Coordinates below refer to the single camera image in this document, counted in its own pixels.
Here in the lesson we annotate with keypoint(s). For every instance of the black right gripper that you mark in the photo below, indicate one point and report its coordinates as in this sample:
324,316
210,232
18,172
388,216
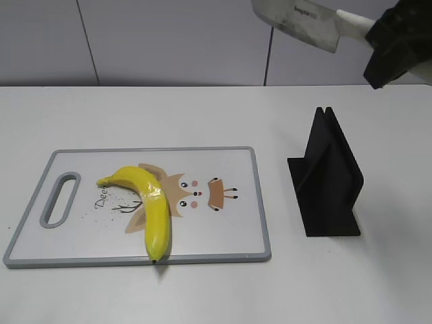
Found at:
401,39

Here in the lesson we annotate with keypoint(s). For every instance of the cleaver knife with white handle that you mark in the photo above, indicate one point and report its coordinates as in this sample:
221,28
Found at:
312,23

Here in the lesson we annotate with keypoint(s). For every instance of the yellow plastic banana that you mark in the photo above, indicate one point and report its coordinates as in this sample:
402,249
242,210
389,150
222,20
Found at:
153,216

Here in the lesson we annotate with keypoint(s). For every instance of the black knife stand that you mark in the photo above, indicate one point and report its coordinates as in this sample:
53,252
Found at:
327,180

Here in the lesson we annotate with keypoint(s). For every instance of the grey rimmed white cutting board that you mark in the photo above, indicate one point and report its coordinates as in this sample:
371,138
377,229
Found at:
214,195

